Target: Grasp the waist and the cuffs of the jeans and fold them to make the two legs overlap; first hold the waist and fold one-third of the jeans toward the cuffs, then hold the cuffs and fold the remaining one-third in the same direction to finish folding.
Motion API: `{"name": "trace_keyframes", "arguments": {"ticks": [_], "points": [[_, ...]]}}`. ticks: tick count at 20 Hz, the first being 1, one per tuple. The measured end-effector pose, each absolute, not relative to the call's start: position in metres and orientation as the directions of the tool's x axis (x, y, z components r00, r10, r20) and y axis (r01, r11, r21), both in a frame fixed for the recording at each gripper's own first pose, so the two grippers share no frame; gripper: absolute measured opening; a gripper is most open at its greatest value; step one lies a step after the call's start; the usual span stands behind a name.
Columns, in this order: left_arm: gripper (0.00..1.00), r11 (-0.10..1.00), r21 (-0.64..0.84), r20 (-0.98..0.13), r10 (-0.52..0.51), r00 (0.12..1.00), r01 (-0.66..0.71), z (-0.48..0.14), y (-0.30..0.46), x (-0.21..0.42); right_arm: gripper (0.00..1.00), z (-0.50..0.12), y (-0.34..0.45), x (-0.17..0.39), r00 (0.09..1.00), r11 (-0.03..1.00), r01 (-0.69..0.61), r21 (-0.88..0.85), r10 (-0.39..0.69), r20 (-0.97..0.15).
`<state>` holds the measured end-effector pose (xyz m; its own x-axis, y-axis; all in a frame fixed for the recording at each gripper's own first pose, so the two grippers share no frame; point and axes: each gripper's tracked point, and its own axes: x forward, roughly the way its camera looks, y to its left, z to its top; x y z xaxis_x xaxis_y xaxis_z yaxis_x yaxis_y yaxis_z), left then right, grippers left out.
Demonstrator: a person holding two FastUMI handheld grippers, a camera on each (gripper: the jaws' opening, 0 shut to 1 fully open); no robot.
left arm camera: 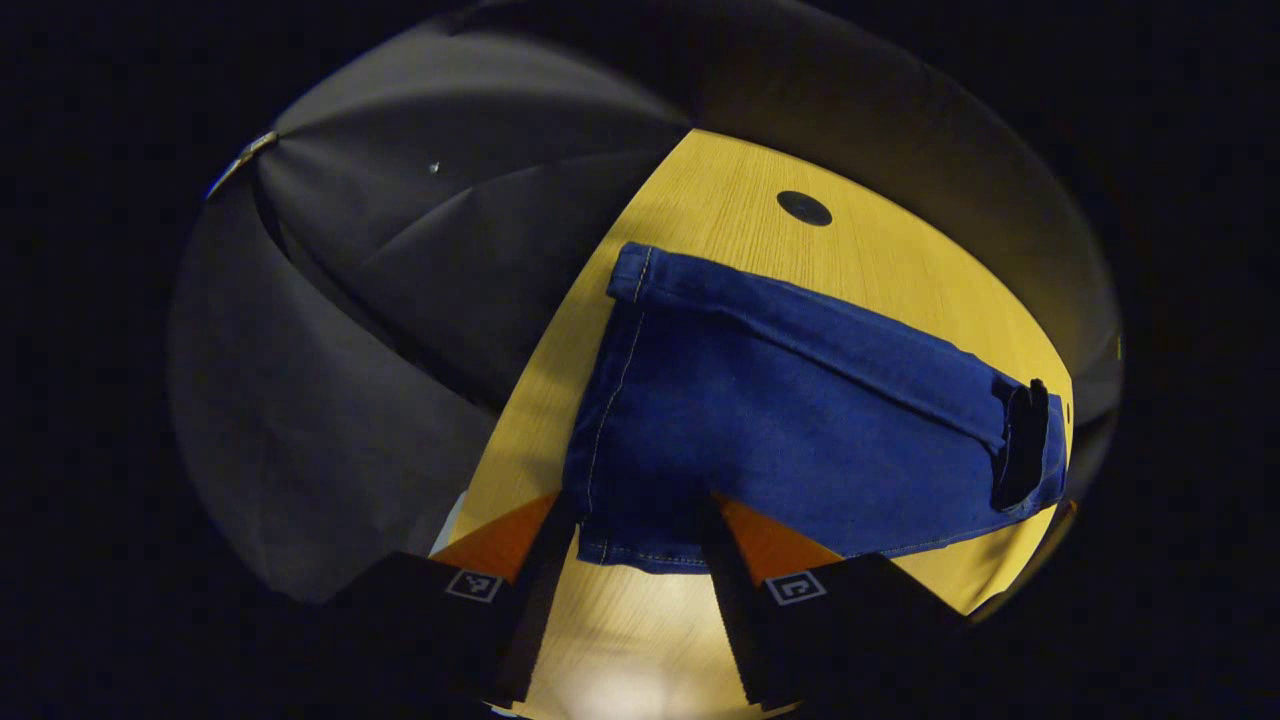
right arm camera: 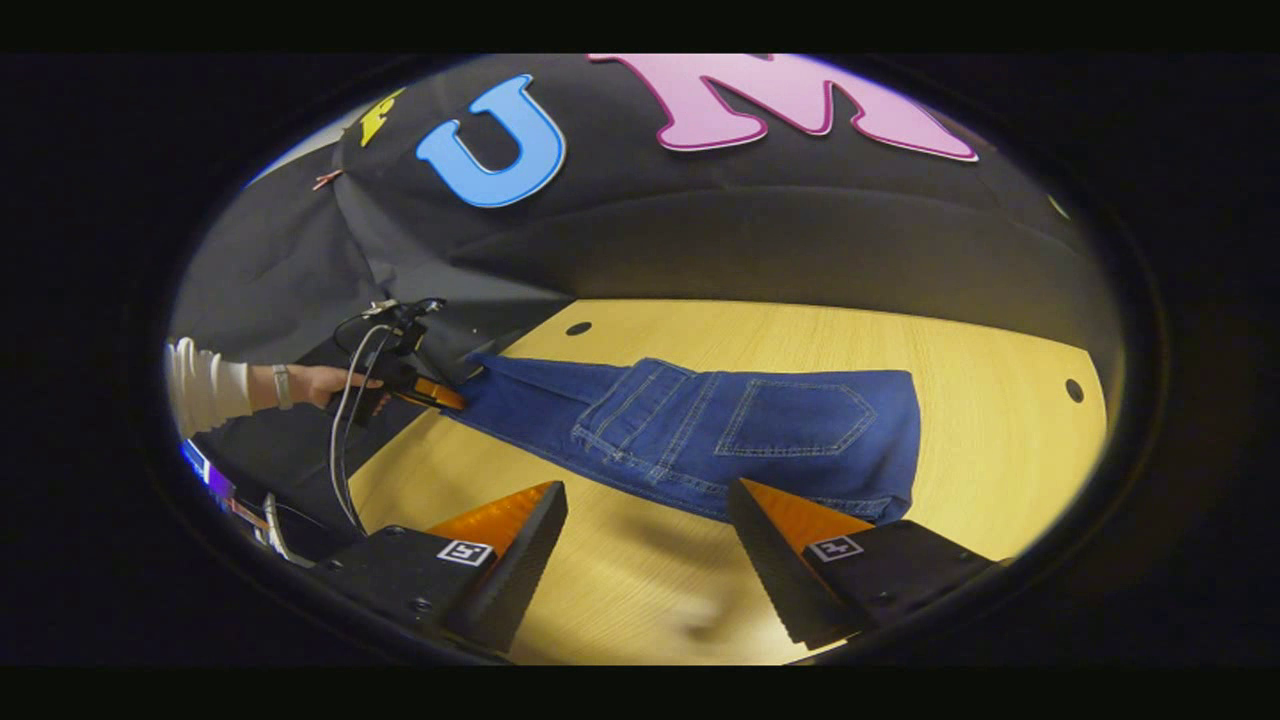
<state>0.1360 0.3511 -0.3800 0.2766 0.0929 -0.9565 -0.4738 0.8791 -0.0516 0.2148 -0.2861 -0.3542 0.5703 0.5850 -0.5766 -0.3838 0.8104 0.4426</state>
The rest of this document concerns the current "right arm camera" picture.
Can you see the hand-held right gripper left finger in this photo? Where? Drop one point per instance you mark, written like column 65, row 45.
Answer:
column 510, row 580

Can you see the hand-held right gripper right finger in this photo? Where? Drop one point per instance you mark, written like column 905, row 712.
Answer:
column 775, row 575

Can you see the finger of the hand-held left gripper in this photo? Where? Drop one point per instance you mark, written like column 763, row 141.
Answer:
column 438, row 393

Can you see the blue denim jeans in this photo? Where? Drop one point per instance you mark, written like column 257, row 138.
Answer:
column 800, row 420

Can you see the silver wristwatch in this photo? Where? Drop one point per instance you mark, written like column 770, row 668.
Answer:
column 282, row 386

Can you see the small red cloth clip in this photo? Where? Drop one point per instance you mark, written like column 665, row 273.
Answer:
column 326, row 180

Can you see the glowing blue purple screen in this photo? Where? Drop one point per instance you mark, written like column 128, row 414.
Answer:
column 200, row 468

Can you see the black backdrop cloth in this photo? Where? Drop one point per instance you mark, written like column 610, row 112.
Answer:
column 760, row 230

